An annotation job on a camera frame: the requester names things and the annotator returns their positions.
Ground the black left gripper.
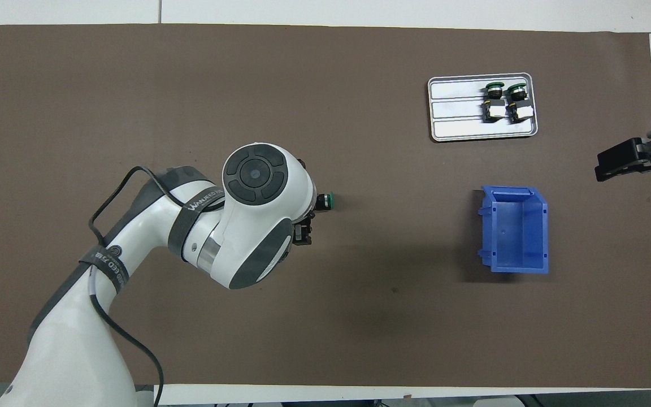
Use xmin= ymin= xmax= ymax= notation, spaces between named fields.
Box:
xmin=294 ymin=218 xmax=314 ymax=246

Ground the brown paper table mat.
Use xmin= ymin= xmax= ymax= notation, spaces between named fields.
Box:
xmin=0 ymin=24 xmax=651 ymax=389

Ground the blue plastic storage bin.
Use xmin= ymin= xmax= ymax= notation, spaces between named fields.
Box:
xmin=477 ymin=185 xmax=550 ymax=275

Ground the grey metal tray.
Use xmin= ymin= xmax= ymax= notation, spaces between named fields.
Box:
xmin=427 ymin=72 xmax=539 ymax=142

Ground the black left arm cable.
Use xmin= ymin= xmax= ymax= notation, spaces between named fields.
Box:
xmin=89 ymin=166 xmax=224 ymax=407

